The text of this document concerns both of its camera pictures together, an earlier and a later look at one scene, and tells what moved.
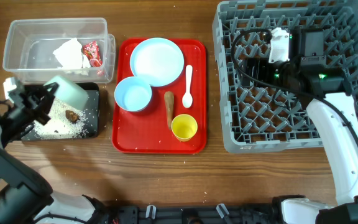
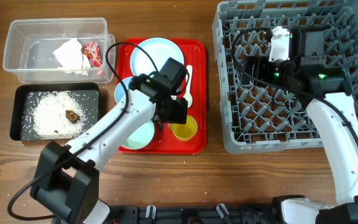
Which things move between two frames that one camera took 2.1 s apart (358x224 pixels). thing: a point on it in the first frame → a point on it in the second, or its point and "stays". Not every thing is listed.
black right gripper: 260,63 stays
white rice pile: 59,127 stays
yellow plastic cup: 184,127 stays
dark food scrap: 71,116 stays
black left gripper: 28,102 → 179,116
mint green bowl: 69,93 → 140,137
